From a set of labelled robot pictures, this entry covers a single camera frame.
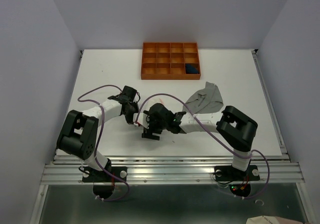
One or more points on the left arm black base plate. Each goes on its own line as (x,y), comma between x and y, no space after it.
(90,175)

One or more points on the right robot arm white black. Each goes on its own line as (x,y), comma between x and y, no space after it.
(237,129)

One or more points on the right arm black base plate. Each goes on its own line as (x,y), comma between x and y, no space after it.
(227,173)

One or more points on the white pink bag corner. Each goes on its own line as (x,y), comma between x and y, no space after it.
(270,220)

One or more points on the navy blue underwear white trim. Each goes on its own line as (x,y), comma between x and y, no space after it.
(190,69)

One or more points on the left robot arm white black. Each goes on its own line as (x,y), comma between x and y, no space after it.
(82,130)

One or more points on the orange compartment tray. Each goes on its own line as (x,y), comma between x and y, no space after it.
(166,60)

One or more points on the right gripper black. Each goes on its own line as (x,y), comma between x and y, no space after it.
(147,133)

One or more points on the white pink grey underwear pile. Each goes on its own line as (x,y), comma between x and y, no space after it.
(147,104)

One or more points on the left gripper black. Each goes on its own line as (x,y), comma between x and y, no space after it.
(135,105)

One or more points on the aluminium rail frame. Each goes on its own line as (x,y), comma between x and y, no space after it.
(171,180)

